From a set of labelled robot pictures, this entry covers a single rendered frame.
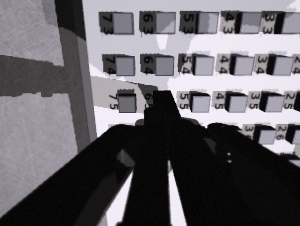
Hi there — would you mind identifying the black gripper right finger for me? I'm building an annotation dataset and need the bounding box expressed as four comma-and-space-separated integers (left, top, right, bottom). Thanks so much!
162, 90, 300, 226

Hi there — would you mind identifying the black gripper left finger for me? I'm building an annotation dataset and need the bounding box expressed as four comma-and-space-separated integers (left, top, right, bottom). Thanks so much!
0, 90, 173, 226

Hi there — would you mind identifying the grey box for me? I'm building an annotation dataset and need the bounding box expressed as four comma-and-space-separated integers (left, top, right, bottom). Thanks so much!
72, 0, 300, 167

